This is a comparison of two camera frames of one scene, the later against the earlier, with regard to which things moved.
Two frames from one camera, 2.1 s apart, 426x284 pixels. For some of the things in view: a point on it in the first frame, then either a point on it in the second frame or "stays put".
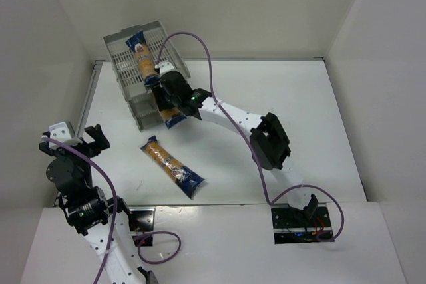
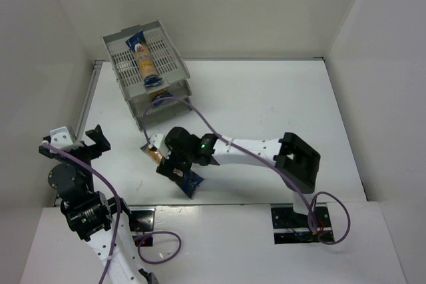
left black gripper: [81, 145] stays put
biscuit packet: [146, 58] stays put
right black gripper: [157, 89] to [174, 167]
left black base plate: [142, 221] stays put
